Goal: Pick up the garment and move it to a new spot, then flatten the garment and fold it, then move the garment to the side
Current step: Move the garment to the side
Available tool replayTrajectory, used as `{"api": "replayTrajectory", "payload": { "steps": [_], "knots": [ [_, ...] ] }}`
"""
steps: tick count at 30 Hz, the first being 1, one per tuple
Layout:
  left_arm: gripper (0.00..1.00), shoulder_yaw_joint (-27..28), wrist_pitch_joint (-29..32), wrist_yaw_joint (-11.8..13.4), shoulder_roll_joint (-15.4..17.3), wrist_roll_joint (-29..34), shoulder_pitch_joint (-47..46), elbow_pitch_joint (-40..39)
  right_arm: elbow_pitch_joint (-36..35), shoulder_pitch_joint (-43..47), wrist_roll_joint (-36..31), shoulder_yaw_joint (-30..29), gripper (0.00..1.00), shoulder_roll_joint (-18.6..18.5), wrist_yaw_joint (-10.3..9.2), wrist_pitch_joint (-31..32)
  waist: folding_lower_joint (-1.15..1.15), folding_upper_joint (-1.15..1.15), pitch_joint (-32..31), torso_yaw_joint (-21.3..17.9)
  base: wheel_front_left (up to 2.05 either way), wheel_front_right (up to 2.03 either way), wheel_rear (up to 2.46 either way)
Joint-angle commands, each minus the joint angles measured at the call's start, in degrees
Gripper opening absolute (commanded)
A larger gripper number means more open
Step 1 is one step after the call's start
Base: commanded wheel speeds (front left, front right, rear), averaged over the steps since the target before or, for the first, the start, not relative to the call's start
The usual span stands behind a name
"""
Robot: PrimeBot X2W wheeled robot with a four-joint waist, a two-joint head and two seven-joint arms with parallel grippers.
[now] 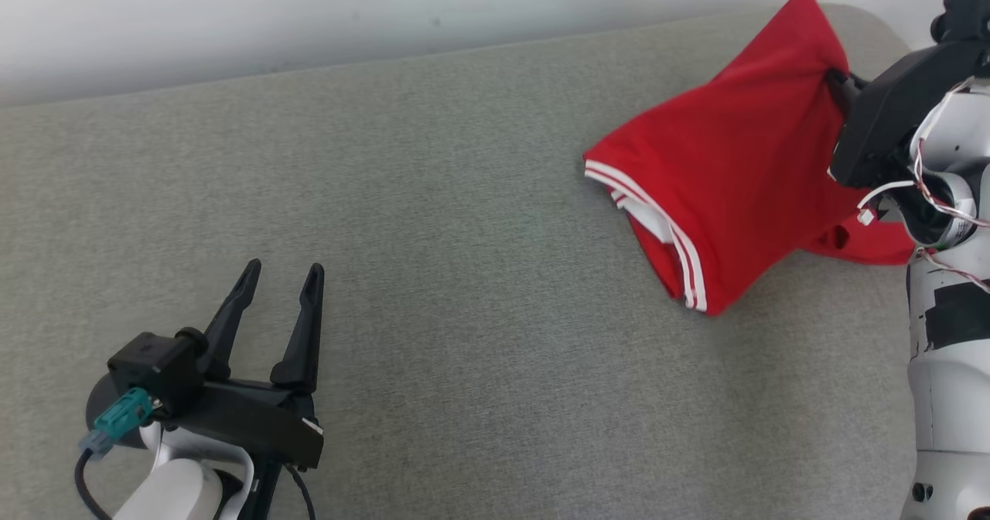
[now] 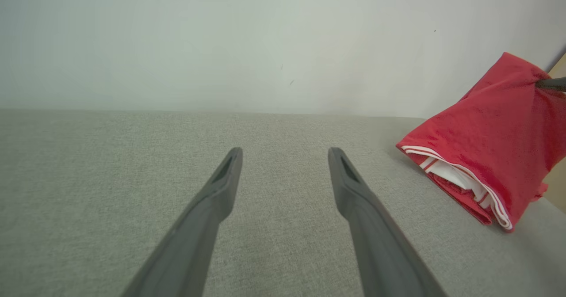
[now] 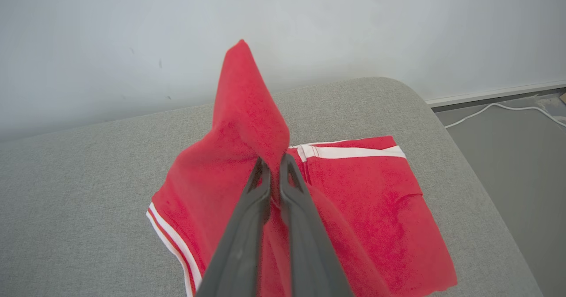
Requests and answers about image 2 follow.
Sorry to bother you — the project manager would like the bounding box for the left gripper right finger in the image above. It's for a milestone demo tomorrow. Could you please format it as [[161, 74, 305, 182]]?
[[328, 147, 447, 297]]

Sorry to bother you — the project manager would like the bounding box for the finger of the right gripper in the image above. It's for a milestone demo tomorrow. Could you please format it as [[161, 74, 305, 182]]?
[[535, 76, 566, 91]]

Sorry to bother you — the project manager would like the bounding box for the red white-sleeved jersey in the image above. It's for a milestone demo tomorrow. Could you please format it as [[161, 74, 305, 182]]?
[[395, 52, 566, 234]]

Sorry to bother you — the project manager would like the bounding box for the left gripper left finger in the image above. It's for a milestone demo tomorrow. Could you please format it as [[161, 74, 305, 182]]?
[[121, 147, 244, 297]]

